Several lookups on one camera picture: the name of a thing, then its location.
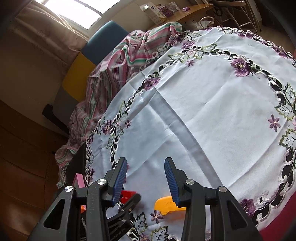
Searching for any red toy block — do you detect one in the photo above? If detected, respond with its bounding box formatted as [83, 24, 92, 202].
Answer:
[120, 190, 137, 202]

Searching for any white embroidered tablecloth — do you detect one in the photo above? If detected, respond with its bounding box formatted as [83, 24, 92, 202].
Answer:
[84, 26, 296, 241]

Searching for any red cloth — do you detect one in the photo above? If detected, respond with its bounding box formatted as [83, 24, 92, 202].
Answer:
[257, 192, 296, 241]

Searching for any white carton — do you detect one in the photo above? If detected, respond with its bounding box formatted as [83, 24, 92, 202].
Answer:
[140, 2, 167, 25]

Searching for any yellow toy block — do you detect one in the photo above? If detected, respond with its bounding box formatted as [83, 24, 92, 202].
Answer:
[154, 195, 186, 216]

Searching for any wooden side table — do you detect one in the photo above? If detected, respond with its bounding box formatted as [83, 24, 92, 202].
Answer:
[148, 2, 214, 30]

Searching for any window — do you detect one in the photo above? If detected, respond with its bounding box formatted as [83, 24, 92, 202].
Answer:
[35, 0, 102, 30]

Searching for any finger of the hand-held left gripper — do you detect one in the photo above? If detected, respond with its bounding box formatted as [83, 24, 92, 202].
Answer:
[105, 193, 142, 241]

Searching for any striped pink green blanket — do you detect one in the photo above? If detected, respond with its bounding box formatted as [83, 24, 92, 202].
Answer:
[54, 22, 185, 188]

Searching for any grey yellow blue headboard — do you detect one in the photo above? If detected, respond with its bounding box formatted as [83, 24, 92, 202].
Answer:
[52, 20, 130, 116]

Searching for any beige patterned curtain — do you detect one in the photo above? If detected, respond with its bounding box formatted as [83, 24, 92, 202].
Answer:
[9, 0, 93, 67]

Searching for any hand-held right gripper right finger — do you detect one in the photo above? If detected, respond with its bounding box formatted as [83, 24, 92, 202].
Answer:
[164, 157, 260, 241]

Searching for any metal frame chair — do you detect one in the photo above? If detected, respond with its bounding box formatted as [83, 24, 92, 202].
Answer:
[213, 0, 257, 32]

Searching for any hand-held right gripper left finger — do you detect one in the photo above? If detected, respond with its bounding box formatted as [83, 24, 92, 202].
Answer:
[26, 157, 128, 241]

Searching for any wooden wardrobe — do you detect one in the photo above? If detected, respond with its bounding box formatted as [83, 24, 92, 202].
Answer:
[0, 100, 70, 241]

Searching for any pink cardboard box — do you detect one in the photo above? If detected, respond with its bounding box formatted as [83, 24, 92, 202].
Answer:
[74, 174, 86, 189]

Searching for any small pink carton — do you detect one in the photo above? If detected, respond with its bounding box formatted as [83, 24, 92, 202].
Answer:
[162, 2, 179, 16]

